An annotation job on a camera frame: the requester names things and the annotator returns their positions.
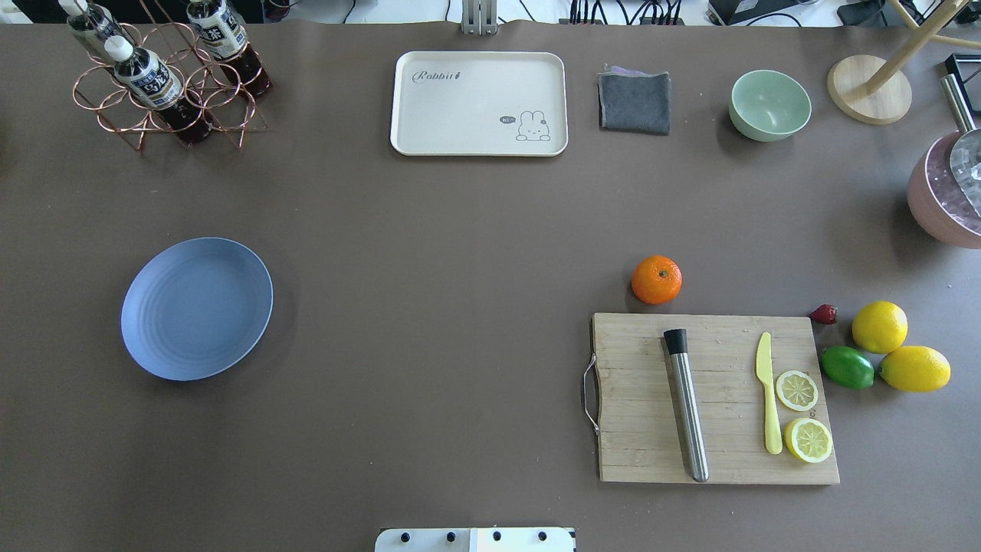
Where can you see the blue plate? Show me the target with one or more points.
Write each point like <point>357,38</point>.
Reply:
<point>196,309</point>

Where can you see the orange mandarin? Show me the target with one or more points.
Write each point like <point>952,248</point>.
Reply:
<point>656,280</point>

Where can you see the cream rabbit tray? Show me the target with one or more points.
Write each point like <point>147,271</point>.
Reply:
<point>479,103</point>

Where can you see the steel muddler black tip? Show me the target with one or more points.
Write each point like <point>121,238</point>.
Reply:
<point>695,450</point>

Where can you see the wooden cutting board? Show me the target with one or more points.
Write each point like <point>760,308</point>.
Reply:
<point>640,436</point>

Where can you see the grey folded cloth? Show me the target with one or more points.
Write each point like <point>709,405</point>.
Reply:
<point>635,101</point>

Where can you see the yellow plastic knife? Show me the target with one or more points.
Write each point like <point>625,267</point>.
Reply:
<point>764,373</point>

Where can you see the green bowl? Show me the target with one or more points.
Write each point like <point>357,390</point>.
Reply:
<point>766,105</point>

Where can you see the lemon half slice upper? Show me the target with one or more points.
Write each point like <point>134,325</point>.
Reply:
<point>797,391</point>

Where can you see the lemon half slice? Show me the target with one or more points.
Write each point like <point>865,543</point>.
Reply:
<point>809,440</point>
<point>797,391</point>

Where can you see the red strawberry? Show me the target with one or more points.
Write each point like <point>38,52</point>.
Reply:
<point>826,314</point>

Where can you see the lemon half slice lower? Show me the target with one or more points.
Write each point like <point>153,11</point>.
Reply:
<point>809,440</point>

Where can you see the green lime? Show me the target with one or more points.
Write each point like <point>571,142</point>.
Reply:
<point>847,367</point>

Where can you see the dark tea bottle middle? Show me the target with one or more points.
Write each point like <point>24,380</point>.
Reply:
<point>224,37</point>

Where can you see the yellow lemon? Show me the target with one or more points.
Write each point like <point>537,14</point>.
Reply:
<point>880,327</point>
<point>916,369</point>

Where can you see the dark tea bottle front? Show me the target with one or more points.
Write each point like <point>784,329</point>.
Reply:
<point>156,87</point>

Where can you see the wooden cup tree stand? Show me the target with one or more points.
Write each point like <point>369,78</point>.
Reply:
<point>873,90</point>

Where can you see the pink ice bucket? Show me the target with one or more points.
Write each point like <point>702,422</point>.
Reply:
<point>937,202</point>

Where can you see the steel ice scoop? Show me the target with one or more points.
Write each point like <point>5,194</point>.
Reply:
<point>964,159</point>

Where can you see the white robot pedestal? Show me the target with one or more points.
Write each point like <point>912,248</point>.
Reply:
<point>477,539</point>

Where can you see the copper wire bottle rack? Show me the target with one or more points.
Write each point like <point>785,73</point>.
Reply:
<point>191,73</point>

